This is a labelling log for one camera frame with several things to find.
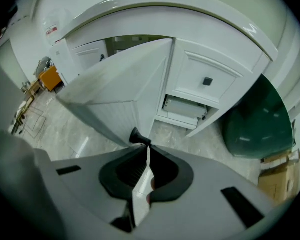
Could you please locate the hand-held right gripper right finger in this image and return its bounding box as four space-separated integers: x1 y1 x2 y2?
136 143 279 240

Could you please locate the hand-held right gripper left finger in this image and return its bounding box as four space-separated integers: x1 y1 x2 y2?
34 143 149 240

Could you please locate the white cabinet door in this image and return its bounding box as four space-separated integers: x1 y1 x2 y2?
56 37 176 232
71 40 109 71

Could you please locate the white vanity cabinet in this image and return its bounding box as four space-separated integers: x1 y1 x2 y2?
64 5 268 139

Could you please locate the person's beige shirt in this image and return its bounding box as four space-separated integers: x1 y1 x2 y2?
0 51 66 240

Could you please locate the brown cardboard box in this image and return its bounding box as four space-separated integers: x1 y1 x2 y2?
256 148 300 203

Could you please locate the dark green bin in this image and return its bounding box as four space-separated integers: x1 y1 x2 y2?
224 73 295 160

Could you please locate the wooden side table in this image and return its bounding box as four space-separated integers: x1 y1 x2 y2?
20 80 45 104

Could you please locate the orange upholstered chair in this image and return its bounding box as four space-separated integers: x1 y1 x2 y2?
39 65 65 93

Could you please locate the white water dispenser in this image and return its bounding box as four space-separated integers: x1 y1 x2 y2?
48 37 79 85

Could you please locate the grey cushion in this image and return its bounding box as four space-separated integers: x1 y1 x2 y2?
34 55 54 73

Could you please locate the wire frame chair white seat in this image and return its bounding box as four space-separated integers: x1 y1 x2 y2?
11 100 48 139

